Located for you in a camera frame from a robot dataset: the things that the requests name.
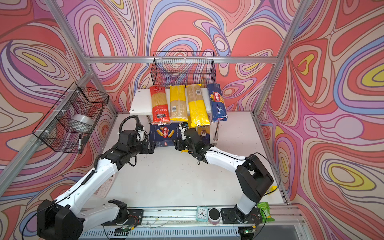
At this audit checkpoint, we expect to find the yellow Pastatime spaghetti bag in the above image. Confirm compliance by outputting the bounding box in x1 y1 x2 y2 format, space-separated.
179 117 191 153

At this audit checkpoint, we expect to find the teal alarm clock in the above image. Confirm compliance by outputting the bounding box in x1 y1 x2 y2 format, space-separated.
196 206 209 222

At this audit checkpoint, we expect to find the silver tape roll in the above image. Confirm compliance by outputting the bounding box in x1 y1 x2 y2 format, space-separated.
69 114 94 134

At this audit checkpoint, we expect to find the black wire basket left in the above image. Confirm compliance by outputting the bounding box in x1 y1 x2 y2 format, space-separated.
32 83 109 154

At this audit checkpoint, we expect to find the white two-tier shelf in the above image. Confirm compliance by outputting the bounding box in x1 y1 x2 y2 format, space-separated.
129 88 220 146

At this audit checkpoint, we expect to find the black wire basket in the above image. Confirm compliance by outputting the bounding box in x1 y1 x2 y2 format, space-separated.
151 50 216 88
32 83 109 154

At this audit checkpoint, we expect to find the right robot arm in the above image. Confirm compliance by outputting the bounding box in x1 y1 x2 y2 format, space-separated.
173 129 274 224

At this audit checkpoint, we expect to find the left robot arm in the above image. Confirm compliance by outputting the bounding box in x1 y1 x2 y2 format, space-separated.
37 116 155 240

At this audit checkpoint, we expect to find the green crumpled bag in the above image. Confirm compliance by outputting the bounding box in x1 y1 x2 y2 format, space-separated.
257 202 275 223

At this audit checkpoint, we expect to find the dark blue spaghetti bag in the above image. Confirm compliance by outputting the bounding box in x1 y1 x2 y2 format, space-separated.
197 126 211 144

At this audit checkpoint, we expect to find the blue Barilla rigatoni box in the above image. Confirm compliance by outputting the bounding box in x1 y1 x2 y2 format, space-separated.
149 123 181 148

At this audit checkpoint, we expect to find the pink round speaker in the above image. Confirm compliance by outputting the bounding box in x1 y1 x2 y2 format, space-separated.
208 208 221 225

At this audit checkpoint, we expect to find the white calculator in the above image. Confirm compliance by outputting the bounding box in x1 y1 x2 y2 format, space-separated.
94 175 116 198

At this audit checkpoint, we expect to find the red noodle bag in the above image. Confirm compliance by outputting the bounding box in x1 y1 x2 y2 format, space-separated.
150 86 171 125

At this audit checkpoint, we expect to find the blue Barilla spaghetti box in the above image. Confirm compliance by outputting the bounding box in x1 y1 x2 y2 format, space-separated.
207 84 228 122

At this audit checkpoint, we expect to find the clear yellow-top spaghetti bag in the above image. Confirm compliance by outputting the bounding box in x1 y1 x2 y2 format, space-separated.
170 85 188 122

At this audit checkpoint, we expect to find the yellow small object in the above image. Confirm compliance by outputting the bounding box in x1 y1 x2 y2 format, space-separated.
266 185 278 195

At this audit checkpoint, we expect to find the black wire basket back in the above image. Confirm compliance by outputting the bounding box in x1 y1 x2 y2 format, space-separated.
151 50 216 88

